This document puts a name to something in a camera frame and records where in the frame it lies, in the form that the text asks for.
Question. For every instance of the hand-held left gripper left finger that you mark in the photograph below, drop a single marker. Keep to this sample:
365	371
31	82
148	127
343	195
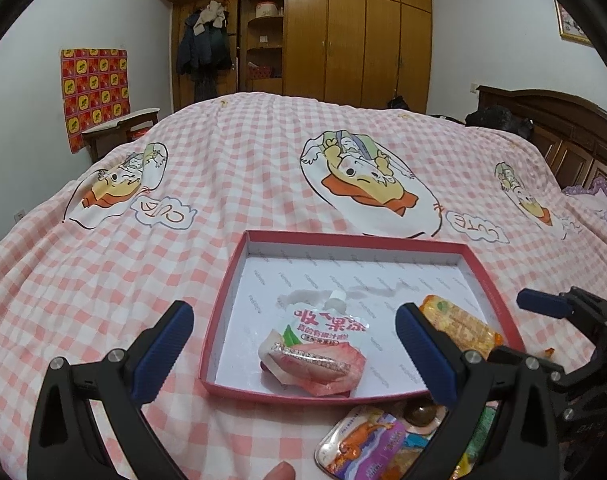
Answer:
166	340

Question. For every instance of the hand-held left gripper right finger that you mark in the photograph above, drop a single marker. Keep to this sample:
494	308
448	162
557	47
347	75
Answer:
426	355

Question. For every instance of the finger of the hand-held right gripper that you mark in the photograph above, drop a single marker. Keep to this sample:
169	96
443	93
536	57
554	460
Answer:
541	302
558	380

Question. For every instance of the red cardboard box lid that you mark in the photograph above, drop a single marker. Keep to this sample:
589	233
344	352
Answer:
263	310

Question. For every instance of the white pink jelly pouch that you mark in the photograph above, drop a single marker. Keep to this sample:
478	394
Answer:
313	350

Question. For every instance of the person's left hand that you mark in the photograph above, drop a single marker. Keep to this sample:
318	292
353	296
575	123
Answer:
279	472

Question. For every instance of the brown round jelly cup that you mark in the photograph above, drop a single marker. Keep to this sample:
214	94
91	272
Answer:
422	414

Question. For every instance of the green snack packet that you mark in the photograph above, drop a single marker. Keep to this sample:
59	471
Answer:
481	430

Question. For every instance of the blue orange snack packet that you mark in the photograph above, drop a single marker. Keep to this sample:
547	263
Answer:
413	447

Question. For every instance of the purple orange snack packet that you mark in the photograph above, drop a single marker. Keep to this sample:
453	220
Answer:
358	440

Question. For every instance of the purple frilled pillow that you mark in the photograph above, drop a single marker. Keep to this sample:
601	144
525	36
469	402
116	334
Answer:
601	200

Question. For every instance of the yellow candy wrapper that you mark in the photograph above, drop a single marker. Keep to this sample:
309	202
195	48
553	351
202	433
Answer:
464	467

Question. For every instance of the dark wooden headboard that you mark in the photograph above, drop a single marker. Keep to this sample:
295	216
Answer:
568	125

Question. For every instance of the pink checked printed blanket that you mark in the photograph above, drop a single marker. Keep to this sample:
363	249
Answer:
243	170

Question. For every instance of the black bag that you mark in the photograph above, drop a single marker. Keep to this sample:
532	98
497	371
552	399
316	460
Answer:
498	120

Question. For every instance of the small wooden side table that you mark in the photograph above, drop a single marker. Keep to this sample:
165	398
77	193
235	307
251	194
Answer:
118	127

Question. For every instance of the red box on shelf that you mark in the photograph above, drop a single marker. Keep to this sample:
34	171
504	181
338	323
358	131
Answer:
261	72

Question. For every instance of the dark hanging coats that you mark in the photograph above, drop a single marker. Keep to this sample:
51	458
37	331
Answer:
203	45

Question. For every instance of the wooden wardrobe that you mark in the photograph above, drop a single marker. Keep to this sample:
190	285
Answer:
353	35

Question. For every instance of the round tin box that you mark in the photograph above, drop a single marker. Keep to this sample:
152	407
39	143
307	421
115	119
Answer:
266	10

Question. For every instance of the white wall socket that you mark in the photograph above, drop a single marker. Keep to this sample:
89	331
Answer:
18	215

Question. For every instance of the red yellow wall poster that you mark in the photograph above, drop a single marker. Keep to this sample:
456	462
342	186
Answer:
95	95

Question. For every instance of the framed wall picture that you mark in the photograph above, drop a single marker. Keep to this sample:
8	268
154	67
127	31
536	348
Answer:
572	22

